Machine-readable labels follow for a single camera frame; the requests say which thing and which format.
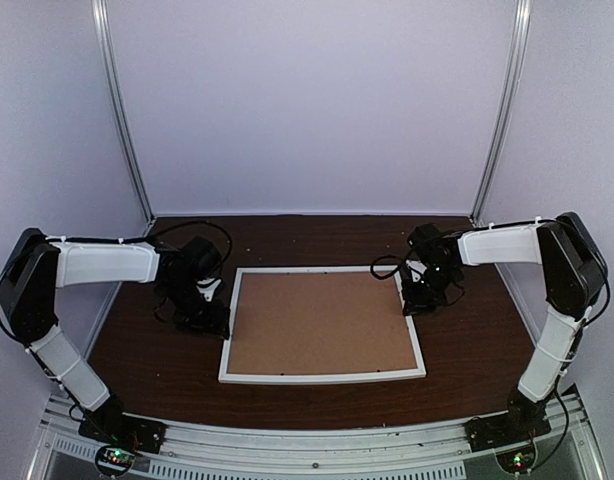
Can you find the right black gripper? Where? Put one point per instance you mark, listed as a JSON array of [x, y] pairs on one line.
[[417, 305]]

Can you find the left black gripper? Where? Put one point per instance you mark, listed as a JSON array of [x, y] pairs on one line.
[[212, 322]]

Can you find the brown fibreboard backing board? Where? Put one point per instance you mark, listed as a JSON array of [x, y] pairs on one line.
[[317, 320]]

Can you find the white picture frame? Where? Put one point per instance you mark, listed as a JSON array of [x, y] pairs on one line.
[[227, 350]]

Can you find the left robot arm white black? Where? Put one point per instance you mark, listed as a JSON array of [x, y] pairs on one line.
[[46, 276]]

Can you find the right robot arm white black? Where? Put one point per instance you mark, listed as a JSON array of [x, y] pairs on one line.
[[574, 273]]

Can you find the left controller board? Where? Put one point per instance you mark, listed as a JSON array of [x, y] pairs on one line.
[[113, 461]]

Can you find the controller board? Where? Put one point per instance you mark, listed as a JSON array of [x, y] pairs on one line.
[[113, 461], [517, 460]]

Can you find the right controller board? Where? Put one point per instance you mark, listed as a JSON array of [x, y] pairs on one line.
[[517, 460]]

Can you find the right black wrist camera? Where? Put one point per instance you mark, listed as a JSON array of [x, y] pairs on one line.
[[424, 238]]

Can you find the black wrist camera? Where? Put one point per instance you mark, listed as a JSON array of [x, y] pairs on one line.
[[424, 238], [201, 257]]

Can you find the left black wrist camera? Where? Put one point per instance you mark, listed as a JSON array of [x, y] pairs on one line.
[[201, 257]]

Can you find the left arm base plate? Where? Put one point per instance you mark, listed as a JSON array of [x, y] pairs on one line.
[[119, 429]]

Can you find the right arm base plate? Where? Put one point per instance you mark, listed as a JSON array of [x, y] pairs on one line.
[[484, 433]]

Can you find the front aluminium rail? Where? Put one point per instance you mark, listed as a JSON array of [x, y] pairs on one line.
[[439, 450]]

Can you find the right aluminium corner post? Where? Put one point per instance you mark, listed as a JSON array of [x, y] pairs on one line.
[[514, 69]]

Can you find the aluminium corner post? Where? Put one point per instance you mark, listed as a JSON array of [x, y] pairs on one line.
[[103, 32], [514, 69]]

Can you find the left aluminium corner post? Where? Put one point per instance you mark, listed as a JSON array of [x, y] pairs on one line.
[[103, 32]]

